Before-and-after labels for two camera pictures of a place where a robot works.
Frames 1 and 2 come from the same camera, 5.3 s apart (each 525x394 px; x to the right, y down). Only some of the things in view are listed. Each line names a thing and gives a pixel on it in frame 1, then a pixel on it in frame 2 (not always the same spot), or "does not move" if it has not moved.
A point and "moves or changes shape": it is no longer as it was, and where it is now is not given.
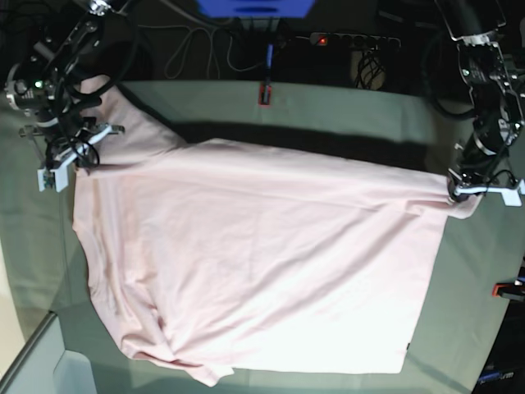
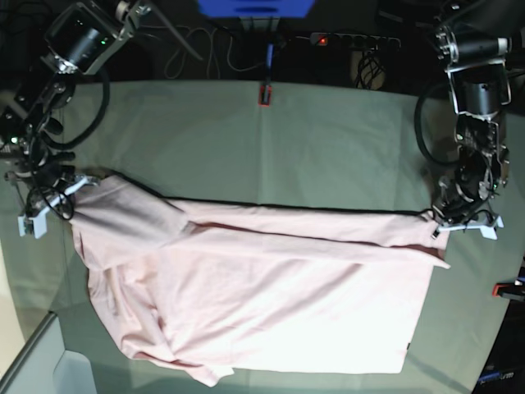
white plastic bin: x=44 y=366 does not move
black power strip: x=349 y=41 does not move
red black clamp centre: x=266 y=87 does not move
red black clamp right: x=512 y=290 does not move
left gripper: x=68 y=147 to x=46 y=194
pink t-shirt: x=212 y=256 moves or changes shape
